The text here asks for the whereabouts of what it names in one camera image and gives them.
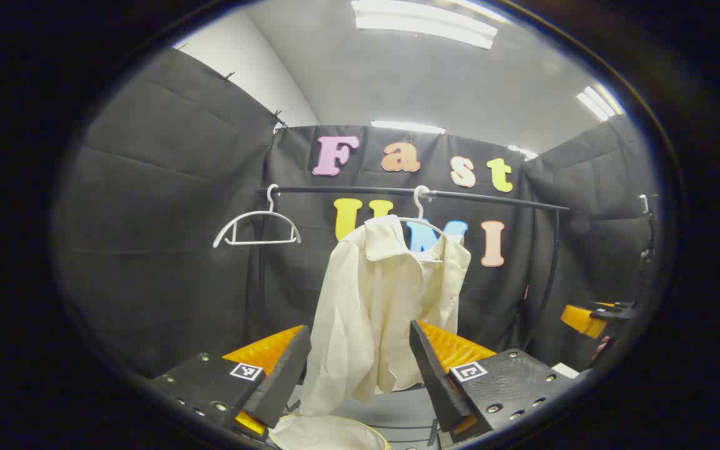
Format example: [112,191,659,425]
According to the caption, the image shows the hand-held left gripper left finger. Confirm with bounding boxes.
[147,324,312,438]

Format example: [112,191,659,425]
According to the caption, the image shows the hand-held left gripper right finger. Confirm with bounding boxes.
[409,320,583,443]

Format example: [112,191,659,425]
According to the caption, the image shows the cream button shirt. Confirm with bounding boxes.
[297,214,472,418]

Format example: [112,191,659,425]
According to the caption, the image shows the black clothes rack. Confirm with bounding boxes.
[254,185,572,351]

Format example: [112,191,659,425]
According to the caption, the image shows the white plastic hanger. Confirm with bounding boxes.
[212,184,303,249]
[397,185,449,241]

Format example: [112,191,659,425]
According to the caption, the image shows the black backdrop cloth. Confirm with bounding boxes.
[54,49,661,382]

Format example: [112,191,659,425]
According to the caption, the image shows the long ceiling light panel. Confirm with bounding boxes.
[371,120,446,135]
[576,84,624,123]
[351,0,498,51]

